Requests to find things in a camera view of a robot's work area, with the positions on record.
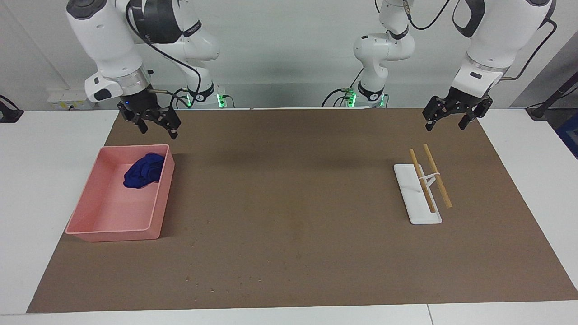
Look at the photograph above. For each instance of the brown table mat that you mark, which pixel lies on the brown table mat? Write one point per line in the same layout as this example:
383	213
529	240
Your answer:
316	253

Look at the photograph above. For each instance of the pink plastic bin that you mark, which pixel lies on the pink plastic bin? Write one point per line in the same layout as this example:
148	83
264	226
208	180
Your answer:
113	212

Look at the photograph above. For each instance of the white towel rack base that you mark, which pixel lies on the white towel rack base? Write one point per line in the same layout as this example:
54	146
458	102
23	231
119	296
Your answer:
417	203

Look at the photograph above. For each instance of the white power socket box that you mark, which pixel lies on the white power socket box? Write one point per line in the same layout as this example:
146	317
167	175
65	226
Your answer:
67	99

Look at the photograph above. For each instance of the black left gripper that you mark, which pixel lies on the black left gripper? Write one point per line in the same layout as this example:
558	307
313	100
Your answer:
467	99

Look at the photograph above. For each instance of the wooden dowel rod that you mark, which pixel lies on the wooden dowel rod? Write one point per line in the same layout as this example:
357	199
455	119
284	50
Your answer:
422	180
440	183

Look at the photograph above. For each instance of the blue box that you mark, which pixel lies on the blue box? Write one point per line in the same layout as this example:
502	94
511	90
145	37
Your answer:
570	137

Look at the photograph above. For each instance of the black pole stand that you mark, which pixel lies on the black pole stand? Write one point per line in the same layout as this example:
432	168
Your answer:
548	101

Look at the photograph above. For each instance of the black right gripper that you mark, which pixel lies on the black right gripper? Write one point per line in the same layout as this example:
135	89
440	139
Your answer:
140	104

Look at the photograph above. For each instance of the black stand base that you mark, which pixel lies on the black stand base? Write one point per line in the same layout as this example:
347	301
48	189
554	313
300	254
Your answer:
9	115

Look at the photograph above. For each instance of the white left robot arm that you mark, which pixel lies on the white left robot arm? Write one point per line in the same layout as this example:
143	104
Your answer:
492	40

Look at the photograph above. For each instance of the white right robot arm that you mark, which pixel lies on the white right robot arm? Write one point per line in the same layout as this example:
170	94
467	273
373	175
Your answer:
113	40

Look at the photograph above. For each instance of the blue towel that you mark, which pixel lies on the blue towel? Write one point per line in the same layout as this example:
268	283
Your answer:
144	171

